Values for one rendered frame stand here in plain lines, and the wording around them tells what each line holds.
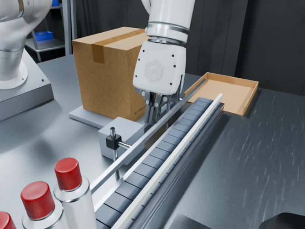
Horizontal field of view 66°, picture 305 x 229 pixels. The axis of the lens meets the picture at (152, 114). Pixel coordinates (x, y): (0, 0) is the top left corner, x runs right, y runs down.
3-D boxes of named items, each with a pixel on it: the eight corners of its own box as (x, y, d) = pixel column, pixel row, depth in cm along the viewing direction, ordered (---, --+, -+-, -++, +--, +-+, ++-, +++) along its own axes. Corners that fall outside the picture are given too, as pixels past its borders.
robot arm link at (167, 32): (138, 20, 47) (135, 36, 47) (179, 24, 43) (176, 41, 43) (158, 29, 54) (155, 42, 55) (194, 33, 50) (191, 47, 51)
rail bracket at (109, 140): (131, 189, 62) (128, 138, 54) (110, 179, 65) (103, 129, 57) (138, 181, 64) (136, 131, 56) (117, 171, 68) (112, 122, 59)
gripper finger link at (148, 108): (139, 90, 51) (134, 120, 53) (152, 93, 50) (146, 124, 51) (147, 90, 54) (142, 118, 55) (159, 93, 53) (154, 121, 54)
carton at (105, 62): (130, 125, 85) (126, 50, 71) (82, 108, 96) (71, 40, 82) (169, 94, 107) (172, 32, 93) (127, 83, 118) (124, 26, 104)
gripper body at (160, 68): (135, 32, 48) (127, 87, 50) (182, 37, 43) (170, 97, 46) (153, 38, 54) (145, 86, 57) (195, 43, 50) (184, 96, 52)
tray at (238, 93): (243, 116, 94) (245, 107, 92) (183, 101, 106) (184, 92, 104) (257, 89, 117) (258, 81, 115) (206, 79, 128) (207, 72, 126)
